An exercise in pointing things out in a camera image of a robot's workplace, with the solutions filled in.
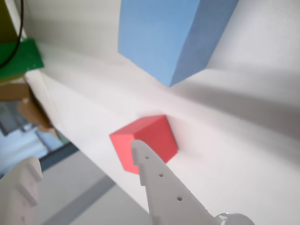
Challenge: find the red foam cube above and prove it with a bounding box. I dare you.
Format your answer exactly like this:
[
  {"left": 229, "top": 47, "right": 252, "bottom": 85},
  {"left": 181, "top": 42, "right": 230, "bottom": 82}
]
[{"left": 109, "top": 114, "right": 178, "bottom": 175}]

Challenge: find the olive desk partition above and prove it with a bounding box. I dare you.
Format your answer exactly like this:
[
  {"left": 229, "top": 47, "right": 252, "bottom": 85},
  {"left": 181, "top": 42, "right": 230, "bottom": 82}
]
[{"left": 0, "top": 0, "right": 19, "bottom": 45}]

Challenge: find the brown cardboard piece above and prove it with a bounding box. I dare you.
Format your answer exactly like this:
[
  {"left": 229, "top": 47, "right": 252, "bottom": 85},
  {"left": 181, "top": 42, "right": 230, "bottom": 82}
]
[{"left": 0, "top": 83, "right": 59, "bottom": 139}]

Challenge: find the black camera cable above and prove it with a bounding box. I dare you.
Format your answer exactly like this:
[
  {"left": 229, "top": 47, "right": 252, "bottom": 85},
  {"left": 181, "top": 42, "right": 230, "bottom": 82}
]
[{"left": 0, "top": 0, "right": 25, "bottom": 69}]

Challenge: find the green desk partition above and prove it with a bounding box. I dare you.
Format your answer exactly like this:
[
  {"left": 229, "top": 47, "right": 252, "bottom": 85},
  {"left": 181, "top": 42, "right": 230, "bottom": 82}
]
[{"left": 0, "top": 38, "right": 45, "bottom": 80}]

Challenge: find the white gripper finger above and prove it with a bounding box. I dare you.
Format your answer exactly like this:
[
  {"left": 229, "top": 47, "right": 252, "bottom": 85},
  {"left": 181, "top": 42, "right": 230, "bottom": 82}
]
[
  {"left": 0, "top": 156, "right": 43, "bottom": 225},
  {"left": 130, "top": 139, "right": 220, "bottom": 225}
]

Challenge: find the blue foam cube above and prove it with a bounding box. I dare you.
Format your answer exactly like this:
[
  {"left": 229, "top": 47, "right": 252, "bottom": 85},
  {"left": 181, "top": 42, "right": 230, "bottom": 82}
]
[{"left": 118, "top": 0, "right": 240, "bottom": 88}]

